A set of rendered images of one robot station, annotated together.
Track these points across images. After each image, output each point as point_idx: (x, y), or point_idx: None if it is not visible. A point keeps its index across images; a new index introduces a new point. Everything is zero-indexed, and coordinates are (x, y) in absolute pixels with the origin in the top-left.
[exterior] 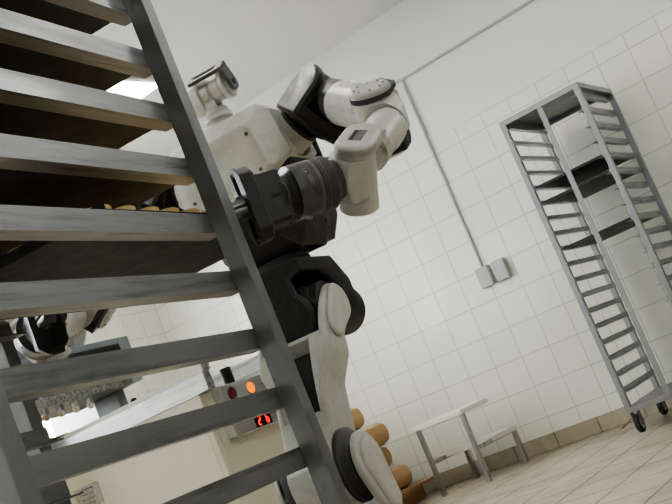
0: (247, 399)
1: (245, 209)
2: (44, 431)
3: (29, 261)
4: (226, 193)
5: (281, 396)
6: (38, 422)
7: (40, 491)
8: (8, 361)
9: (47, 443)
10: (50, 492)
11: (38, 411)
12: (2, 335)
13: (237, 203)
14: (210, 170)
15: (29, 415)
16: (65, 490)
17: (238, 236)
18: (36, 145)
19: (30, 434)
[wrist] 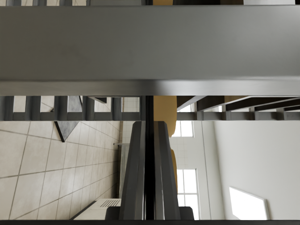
0: None
1: (132, 210)
2: (92, 118)
3: None
4: (191, 65)
5: None
6: (97, 117)
7: (66, 101)
8: (129, 112)
9: (82, 106)
10: (64, 107)
11: (102, 120)
12: (139, 102)
13: (164, 188)
14: (286, 9)
15: (102, 113)
16: (62, 118)
17: (5, 25)
18: None
19: (93, 108)
